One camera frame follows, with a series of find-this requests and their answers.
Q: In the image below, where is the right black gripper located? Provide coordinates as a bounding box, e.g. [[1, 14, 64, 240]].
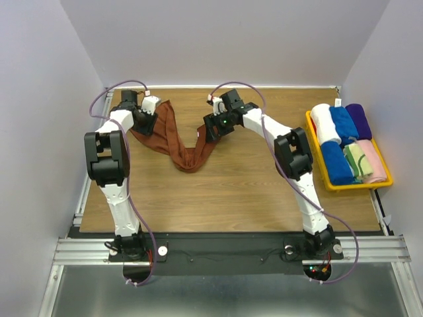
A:
[[202, 109, 233, 142]]

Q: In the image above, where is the brown towel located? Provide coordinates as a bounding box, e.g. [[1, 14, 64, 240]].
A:
[[131, 100, 219, 173]]

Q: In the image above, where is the green cream patterned towel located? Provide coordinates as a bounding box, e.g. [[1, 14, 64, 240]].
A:
[[343, 143, 373, 180]]

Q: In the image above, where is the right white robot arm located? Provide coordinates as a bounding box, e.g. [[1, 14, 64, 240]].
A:
[[204, 95, 342, 258]]

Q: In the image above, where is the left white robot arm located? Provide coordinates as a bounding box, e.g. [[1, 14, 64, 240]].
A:
[[84, 90, 161, 261]]

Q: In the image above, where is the white rolled towel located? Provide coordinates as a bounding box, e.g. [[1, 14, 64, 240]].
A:
[[311, 104, 341, 145]]

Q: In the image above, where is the blue teal rolled towel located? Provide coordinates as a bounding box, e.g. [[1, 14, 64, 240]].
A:
[[321, 141, 354, 186]]

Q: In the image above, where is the purple rolled towel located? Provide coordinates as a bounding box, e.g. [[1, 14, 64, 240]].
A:
[[346, 104, 373, 140]]

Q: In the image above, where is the pink rolled towel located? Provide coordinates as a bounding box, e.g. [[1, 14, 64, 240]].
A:
[[357, 139, 387, 184]]

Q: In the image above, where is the yellow plastic tray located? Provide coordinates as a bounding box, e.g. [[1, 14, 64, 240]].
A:
[[305, 111, 393, 192]]

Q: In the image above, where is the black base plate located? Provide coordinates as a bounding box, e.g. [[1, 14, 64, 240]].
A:
[[108, 232, 344, 277]]

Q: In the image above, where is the aluminium frame rail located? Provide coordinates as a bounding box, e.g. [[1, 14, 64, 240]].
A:
[[38, 87, 414, 317]]

